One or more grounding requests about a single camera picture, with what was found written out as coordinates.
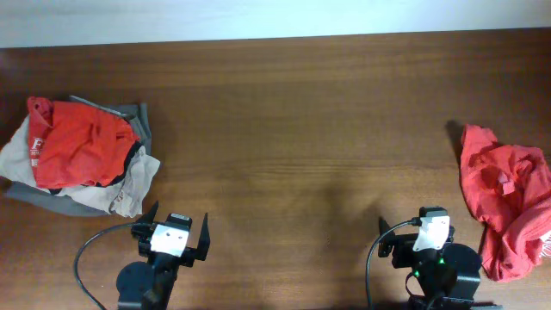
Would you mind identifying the orange soccer t-shirt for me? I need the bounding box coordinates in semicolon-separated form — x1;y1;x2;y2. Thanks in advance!
460;124;550;282

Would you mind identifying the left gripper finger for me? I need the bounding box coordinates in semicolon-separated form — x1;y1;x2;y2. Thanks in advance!
194;213;211;261
136;201;158;224

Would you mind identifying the red folded shirt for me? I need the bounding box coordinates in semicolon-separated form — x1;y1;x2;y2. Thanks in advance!
27;96;140;189

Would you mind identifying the left black cable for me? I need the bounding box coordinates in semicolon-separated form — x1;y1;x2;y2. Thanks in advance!
72;221;143;310

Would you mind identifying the beige folded shirt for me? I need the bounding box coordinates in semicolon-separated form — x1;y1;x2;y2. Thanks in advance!
1;118;160;217

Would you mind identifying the grey folded shirt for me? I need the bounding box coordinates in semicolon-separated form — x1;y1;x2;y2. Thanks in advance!
4;95;152;217

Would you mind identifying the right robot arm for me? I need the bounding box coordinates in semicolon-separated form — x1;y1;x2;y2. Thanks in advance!
376;218;502;310

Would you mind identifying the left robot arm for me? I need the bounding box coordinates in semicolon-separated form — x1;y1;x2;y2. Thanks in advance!
116;204;211;310

